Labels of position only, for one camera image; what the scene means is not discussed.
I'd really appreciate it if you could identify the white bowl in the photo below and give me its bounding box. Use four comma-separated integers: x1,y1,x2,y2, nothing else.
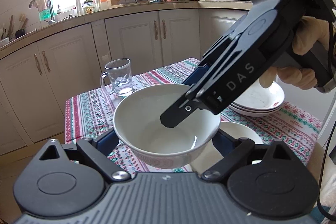
113,84,221,169

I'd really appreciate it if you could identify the white bowl plain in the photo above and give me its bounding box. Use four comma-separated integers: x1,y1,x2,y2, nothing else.
190,122,263,175

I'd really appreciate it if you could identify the kitchen faucet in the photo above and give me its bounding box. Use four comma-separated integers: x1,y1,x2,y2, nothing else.
29,0,55,25

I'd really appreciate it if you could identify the lower white plate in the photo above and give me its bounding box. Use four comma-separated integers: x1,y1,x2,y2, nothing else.
228,104,282,117

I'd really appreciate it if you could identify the white plate with flower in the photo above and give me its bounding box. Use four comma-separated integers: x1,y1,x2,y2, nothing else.
233,80,285,110

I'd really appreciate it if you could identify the clear glass mug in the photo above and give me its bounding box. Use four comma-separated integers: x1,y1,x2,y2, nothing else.
100,58,133,97

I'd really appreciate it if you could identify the green dish soap bottle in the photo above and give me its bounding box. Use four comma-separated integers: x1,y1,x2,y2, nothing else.
39,6,51,21

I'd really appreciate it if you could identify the right gloved hand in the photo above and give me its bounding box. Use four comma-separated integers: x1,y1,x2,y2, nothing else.
259,16,335,93

